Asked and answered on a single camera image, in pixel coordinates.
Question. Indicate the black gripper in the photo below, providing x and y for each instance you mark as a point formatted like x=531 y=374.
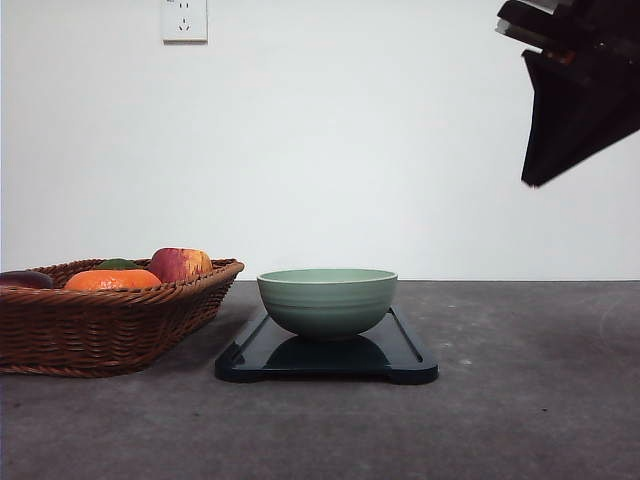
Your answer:
x=586 y=84

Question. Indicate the green ceramic bowl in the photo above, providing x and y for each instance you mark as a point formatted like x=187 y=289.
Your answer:
x=327 y=301

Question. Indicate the brown wicker basket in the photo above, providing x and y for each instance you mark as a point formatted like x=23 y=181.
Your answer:
x=57 y=330

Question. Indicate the dark blue rectangular tray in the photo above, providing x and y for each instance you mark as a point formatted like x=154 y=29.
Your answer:
x=264 y=352

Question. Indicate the red yellow apple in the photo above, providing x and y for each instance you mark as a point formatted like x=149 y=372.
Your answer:
x=180 y=264

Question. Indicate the green avocado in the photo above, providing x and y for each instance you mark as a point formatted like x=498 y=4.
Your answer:
x=117 y=264

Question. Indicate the orange tangerine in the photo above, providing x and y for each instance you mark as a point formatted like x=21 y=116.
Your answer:
x=110 y=279

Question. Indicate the dark purple fruit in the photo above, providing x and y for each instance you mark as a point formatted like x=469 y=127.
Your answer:
x=32 y=279

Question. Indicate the white wall socket left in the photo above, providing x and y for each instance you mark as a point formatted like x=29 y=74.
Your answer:
x=184 y=23

